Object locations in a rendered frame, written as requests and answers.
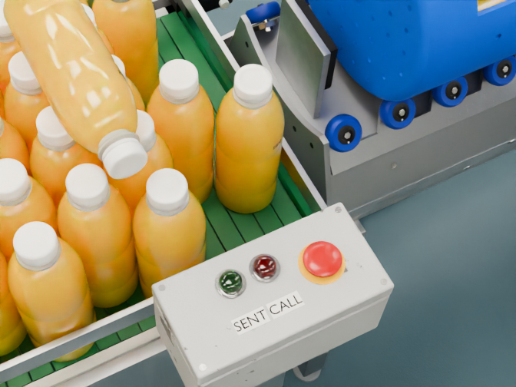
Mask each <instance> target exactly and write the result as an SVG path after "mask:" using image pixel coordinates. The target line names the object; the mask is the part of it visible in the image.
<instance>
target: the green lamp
mask: <svg viewBox="0 0 516 387"><path fill-rule="evenodd" d="M242 285H243V279H242V277H241V275H240V274H239V273H238V272H237V271H235V270H227V271H225V272H223V273H222V274H221V275H220V278H219V287H220V289H221V290H222V291H223V292H225V293H228V294H234V293H237V292H239V291H240V289H241V288H242Z"/></svg>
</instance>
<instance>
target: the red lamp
mask: <svg viewBox="0 0 516 387"><path fill-rule="evenodd" d="M276 269H277V265H276V261H275V260H274V258H272V257H271V256H269V255H261V256H258V257H257V258H256V259H255V260H254V262H253V271H254V273H255V274H256V275H257V276H258V277H260V278H270V277H271V276H273V275H274V274H275V273H276Z"/></svg>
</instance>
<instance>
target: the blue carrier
mask: <svg viewBox="0 0 516 387"><path fill-rule="evenodd" d="M308 1H309V5H310V7H311V9H312V11H313V13H314V15H315V16H316V17H317V18H318V20H319V22H320V23H321V25H322V26H323V27H324V29H325V30H326V32H327V33H328V34H329V36H330V38H331V39H332V40H333V42H334V43H335V44H336V46H337V48H338V53H337V57H336V58H337V59H338V61H339V63H340V64H341V65H342V66H343V67H344V69H345V70H346V71H347V73H348V74H349V75H350V76H351V77H352V79H353V80H354V81H355V82H356V83H357V84H359V85H360V86H361V87H362V88H364V89H365V90H366V91H368V92H369V93H370V94H373V95H374V96H376V97H377V98H381V99H383V100H386V101H404V100H406V99H409V98H412V97H414V96H416V95H418V94H421V93H423V92H425V91H428V90H431V89H433V88H436V87H438V86H440V85H442V84H445V83H447V82H450V81H453V80H455V79H456V78H460V77H462V76H464V75H466V74H469V73H472V72H473V71H477V70H478V69H481V68H483V67H486V66H488V65H491V64H493V63H495V62H497V61H500V60H503V59H505V58H508V57H510V56H512V55H515V54H516V0H507V1H504V2H501V3H499V4H496V5H493V6H491V7H489V8H486V9H484V10H481V11H479V12H478V0H308Z"/></svg>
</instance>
